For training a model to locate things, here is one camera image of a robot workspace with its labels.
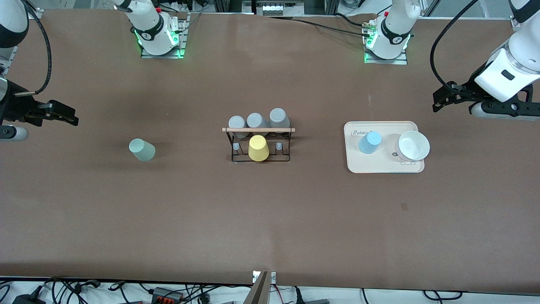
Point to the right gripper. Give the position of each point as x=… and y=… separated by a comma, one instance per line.
x=13, y=105

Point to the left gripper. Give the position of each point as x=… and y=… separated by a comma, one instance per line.
x=467, y=91

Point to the pale green cup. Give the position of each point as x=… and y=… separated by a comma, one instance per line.
x=142, y=150

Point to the light blue cup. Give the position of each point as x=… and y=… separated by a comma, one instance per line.
x=370, y=142

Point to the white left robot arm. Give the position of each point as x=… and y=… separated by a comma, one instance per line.
x=521, y=50

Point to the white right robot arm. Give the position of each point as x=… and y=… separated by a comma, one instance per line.
x=147, y=23

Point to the white bowl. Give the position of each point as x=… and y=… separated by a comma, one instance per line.
x=413, y=145

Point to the beige rabbit print tray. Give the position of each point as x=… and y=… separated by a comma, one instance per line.
x=371, y=162

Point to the grey cup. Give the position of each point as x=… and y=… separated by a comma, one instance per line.
x=279, y=117
x=255, y=120
x=236, y=122

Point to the black power adapter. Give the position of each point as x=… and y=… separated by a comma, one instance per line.
x=29, y=299

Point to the yellow cup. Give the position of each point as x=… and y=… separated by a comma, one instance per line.
x=258, y=148

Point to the grey orange connector block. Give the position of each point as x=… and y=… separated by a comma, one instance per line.
x=166, y=294

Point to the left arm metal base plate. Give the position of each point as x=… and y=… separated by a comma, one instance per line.
x=400, y=60

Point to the metal corner bracket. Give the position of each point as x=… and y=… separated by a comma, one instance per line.
x=517, y=23
x=34, y=13

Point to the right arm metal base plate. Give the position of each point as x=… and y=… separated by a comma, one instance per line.
x=180, y=42

